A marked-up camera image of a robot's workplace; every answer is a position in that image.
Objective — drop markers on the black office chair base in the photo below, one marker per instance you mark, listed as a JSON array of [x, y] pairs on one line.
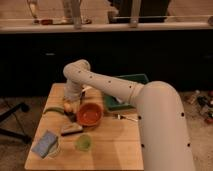
[[10, 125]]

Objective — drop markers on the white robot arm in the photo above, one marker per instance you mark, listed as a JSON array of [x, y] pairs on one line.
[[164, 138]]

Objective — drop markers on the brown wedge brush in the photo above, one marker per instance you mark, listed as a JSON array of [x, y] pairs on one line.
[[71, 129]]

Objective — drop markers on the green plastic cup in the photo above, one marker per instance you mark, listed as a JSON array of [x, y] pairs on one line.
[[83, 142]]

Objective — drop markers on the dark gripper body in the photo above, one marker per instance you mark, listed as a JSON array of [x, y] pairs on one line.
[[72, 117]]

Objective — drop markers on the silver fork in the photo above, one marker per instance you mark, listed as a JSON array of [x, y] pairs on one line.
[[120, 117]]

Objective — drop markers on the yellow apple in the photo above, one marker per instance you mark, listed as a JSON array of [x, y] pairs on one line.
[[68, 107]]

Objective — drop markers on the blue sponge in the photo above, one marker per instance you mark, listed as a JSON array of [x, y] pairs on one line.
[[44, 144]]

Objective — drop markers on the green tray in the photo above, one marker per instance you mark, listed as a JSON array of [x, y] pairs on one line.
[[115, 104]]

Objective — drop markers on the orange bowl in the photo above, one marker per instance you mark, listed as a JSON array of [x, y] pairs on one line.
[[89, 114]]

